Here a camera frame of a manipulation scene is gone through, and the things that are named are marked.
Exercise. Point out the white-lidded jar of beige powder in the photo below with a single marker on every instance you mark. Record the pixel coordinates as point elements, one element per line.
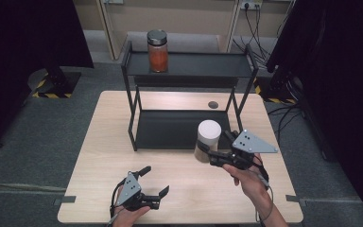
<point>208,134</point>

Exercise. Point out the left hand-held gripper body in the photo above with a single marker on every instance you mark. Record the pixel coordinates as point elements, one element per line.
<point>129,188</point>

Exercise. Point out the person's left hand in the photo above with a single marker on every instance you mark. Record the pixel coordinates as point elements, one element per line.
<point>129,218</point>

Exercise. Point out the black metal two-tier rack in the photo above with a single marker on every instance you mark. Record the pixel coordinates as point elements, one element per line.
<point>201,64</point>

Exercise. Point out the person's right hand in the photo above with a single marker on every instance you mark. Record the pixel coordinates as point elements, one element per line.
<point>249,183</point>

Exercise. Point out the dark round table grommet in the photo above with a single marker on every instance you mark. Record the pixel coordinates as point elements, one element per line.
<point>213,105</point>

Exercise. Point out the black curtain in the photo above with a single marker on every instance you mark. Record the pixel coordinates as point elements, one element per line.
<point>28,47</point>
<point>343,78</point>

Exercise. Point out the black-yellow striped stand base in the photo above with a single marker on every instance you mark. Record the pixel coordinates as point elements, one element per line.
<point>274,93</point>
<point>55,85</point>

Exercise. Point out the grey tape strip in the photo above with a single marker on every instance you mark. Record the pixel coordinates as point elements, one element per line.
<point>65,199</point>
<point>296,199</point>

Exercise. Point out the black-lidded jar of orange sauce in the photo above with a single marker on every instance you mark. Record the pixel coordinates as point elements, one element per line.
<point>158,53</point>

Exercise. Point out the white wall power socket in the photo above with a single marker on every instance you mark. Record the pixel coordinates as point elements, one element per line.
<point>251,5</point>

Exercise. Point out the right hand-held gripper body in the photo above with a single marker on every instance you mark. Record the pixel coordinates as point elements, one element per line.
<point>253,143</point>

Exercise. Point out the beige partition panel frame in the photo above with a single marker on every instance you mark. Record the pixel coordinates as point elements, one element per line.
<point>182,15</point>

